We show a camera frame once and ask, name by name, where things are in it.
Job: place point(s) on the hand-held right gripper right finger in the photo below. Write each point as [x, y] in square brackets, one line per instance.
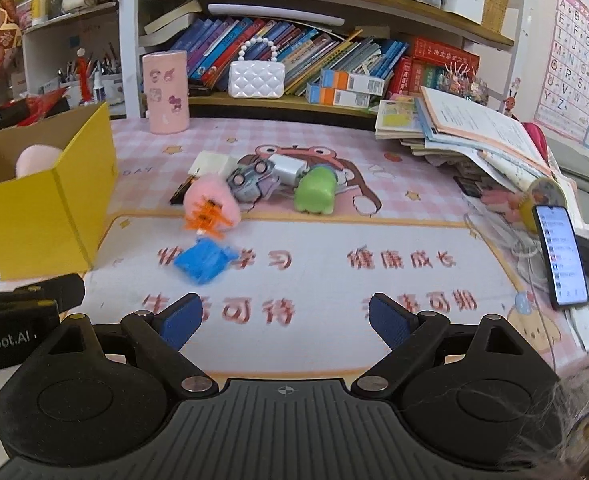
[387, 320]

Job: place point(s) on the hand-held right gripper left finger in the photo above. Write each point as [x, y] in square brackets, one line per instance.
[183, 321]

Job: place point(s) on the blue plastic toy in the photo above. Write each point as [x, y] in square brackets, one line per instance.
[204, 262]

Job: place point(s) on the yellow cardboard box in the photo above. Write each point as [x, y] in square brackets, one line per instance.
[74, 210]

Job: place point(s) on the orange plastic toy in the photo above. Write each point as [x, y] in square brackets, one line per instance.
[207, 220]

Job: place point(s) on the small pink plush ball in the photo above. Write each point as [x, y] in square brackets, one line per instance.
[37, 160]

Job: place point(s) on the pink plush toy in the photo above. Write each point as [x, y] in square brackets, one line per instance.
[214, 191]

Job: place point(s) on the green plush toy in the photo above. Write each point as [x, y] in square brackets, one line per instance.
[314, 192]

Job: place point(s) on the grey toy car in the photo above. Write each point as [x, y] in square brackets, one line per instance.
[249, 177]

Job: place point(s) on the white charger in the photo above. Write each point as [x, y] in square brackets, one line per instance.
[287, 167]

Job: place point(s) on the pink printed desk mat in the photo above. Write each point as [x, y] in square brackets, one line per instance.
[324, 240]

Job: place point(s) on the small dark card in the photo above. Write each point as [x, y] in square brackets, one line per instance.
[182, 190]

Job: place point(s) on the black smartphone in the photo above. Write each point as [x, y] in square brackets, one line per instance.
[560, 257]

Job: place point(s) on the yellow round container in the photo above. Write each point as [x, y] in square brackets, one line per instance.
[544, 205]

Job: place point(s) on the stack of workbooks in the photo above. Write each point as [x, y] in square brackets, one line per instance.
[474, 125]

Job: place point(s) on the cups of pens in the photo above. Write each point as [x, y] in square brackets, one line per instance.
[94, 80]

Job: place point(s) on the pink cylinder holder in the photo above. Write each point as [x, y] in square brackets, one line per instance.
[165, 92]

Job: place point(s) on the orange and blue box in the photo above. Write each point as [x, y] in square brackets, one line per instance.
[339, 97]
[354, 81]

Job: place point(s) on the red pouch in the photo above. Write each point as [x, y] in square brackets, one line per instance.
[537, 142]

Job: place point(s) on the spiky hair ornament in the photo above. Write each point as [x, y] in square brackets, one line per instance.
[464, 82]

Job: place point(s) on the white quilted handbag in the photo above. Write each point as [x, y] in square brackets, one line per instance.
[255, 80]

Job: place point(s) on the white shelf unit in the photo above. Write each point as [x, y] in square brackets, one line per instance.
[64, 35]

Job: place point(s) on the red boxed dictionary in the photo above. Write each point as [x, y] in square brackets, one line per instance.
[439, 57]

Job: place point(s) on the white jar yellow label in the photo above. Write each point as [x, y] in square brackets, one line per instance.
[39, 5]

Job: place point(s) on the row of colourful books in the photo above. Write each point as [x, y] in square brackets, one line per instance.
[299, 47]

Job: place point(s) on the thick lying books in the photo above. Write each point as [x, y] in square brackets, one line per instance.
[172, 22]

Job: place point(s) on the white rolled paper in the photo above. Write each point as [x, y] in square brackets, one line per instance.
[274, 14]

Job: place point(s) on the wooden bookshelf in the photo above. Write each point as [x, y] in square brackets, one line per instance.
[294, 2]

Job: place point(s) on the alphabet wall poster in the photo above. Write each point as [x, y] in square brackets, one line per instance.
[574, 70]

